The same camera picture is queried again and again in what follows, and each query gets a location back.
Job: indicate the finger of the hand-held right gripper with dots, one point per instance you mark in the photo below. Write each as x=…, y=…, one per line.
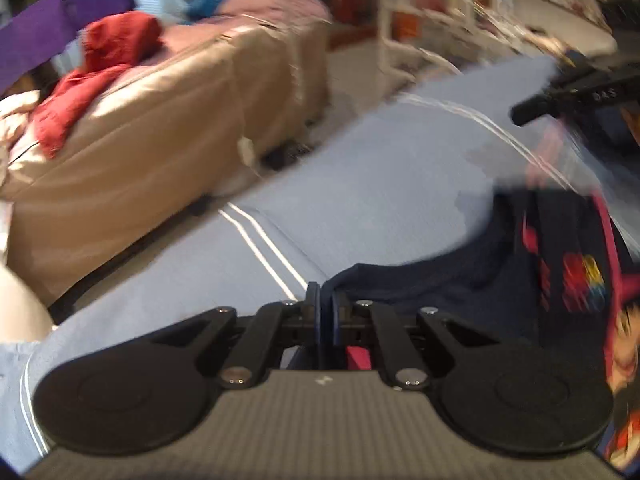
x=532, y=107

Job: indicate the cream crumpled quilt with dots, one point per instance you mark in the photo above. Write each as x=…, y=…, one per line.
x=15, y=125

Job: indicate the pink blanket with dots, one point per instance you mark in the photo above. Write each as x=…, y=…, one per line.
x=270, y=7

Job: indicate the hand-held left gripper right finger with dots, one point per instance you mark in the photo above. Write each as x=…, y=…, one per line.
x=339, y=320

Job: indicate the purple cloth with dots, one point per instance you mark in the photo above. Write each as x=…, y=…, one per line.
x=45, y=25

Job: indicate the white rack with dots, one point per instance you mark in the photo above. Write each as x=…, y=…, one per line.
x=425, y=15

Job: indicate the red crumpled garment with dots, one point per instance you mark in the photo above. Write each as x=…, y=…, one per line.
x=100, y=65

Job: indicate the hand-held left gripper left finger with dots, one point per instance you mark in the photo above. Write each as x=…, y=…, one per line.
x=313, y=330

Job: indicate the navy printed small garment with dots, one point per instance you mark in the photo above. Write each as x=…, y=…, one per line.
x=500, y=270

